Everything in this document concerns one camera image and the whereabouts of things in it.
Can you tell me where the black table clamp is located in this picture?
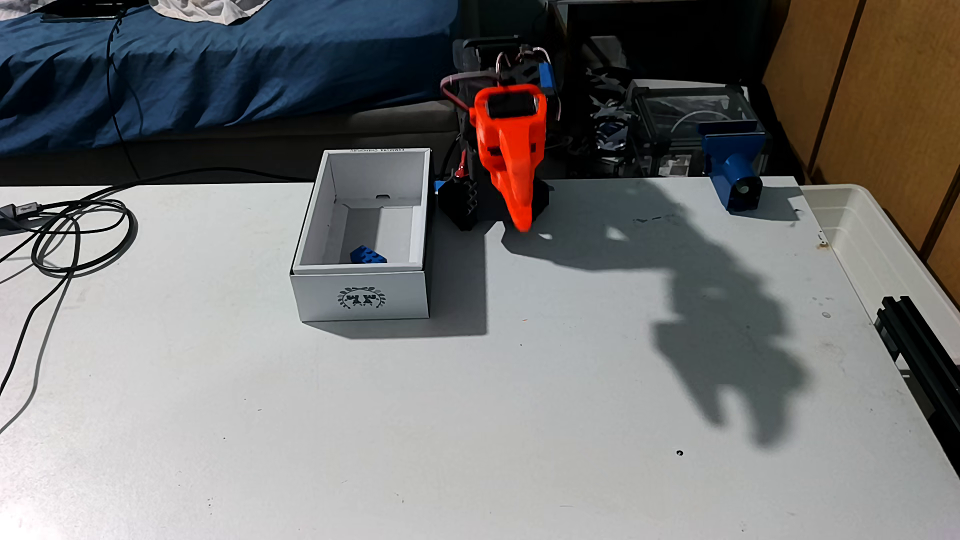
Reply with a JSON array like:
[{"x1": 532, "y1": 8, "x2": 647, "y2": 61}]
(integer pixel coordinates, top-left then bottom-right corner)
[{"x1": 437, "y1": 174, "x2": 490, "y2": 232}]

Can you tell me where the black aluminium rail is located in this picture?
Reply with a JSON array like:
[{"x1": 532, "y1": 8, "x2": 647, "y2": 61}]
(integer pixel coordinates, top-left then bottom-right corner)
[{"x1": 873, "y1": 295, "x2": 960, "y2": 459}]

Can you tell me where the white cloth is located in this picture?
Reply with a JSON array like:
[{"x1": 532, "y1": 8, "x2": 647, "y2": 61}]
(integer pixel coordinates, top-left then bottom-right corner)
[{"x1": 148, "y1": 0, "x2": 271, "y2": 26}]

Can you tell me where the black hanging cable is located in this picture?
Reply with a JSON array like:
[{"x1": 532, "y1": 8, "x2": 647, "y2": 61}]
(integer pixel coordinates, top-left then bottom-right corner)
[{"x1": 103, "y1": 13, "x2": 145, "y2": 181}]

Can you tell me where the blue bed blanket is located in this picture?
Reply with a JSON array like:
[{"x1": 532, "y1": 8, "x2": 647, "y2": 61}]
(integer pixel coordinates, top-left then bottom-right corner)
[{"x1": 0, "y1": 0, "x2": 460, "y2": 157}]

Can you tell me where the clear plastic case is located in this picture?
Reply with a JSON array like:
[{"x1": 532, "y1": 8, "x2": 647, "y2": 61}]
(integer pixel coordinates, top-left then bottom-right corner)
[{"x1": 626, "y1": 78, "x2": 760, "y2": 179}]

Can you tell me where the white cardboard box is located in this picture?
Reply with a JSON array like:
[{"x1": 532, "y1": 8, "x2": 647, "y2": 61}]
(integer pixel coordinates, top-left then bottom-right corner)
[{"x1": 290, "y1": 147, "x2": 434, "y2": 324}]

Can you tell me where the blue printed mount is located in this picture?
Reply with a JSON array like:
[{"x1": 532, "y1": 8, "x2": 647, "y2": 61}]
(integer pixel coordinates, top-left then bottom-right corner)
[{"x1": 699, "y1": 122, "x2": 768, "y2": 214}]

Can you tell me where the white plastic bin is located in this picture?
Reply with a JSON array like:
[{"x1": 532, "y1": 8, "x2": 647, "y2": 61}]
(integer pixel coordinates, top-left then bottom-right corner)
[{"x1": 801, "y1": 183, "x2": 960, "y2": 324}]

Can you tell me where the wooden cabinet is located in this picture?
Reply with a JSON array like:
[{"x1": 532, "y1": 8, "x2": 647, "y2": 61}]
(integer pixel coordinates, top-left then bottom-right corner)
[{"x1": 761, "y1": 0, "x2": 960, "y2": 301}]

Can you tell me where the black coiled cable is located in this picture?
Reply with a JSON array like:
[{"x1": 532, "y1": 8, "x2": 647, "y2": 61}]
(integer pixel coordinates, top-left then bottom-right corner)
[{"x1": 0, "y1": 166, "x2": 310, "y2": 436}]

